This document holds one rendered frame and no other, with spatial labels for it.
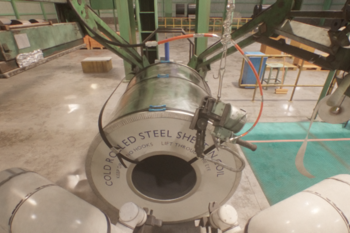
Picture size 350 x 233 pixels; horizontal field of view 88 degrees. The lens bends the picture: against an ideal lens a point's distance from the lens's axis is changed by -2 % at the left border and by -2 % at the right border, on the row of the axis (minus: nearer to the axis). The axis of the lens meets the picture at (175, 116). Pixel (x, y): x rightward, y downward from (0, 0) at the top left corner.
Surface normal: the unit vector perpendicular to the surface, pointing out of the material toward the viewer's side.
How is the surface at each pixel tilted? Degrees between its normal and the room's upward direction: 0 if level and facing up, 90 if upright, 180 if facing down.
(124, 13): 90
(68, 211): 35
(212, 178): 90
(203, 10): 90
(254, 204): 0
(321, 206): 3
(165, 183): 1
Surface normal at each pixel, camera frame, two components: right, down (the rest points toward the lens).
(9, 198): -0.20, -0.58
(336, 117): -0.42, 0.45
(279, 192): 0.00, -0.87
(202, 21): 0.00, 0.49
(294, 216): -0.48, -0.75
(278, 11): -0.93, 0.18
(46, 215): 0.24, -0.63
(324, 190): -0.16, -0.98
